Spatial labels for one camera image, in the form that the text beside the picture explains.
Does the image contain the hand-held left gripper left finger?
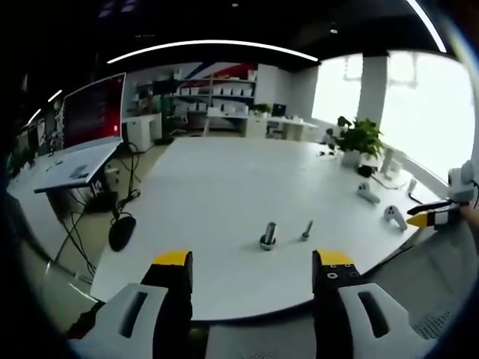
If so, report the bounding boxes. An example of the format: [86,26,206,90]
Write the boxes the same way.
[69,250,194,359]

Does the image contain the white handheld controller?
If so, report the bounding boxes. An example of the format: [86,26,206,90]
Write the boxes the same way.
[383,204,408,233]
[356,181,381,205]

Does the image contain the white storage shelf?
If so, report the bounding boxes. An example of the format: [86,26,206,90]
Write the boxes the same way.
[169,72,260,117]

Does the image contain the curved ceiling light strip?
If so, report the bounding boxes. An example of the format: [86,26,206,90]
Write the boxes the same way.
[106,40,320,65]
[405,0,448,54]

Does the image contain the large steel threaded stud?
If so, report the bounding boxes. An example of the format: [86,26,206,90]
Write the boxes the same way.
[259,221,279,253]

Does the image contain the black floor cables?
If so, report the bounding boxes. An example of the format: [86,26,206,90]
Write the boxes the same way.
[110,141,142,218]

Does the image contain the black oval object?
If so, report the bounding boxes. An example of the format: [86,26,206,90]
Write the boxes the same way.
[108,214,138,253]

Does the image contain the large computer monitor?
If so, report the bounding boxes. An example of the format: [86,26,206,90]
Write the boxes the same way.
[61,72,127,151]

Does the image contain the small steel threaded stud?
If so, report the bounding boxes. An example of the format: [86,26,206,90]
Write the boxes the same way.
[299,219,315,241]

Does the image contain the white standing desk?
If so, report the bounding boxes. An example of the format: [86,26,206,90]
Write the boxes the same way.
[33,141,125,196]

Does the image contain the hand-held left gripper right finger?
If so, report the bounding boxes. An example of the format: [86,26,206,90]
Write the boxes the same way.
[312,249,439,359]

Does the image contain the potted green plant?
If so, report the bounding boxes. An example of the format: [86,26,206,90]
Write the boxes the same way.
[328,116,385,168]

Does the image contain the grey mesh chair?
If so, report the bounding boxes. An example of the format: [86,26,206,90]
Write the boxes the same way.
[205,223,475,359]

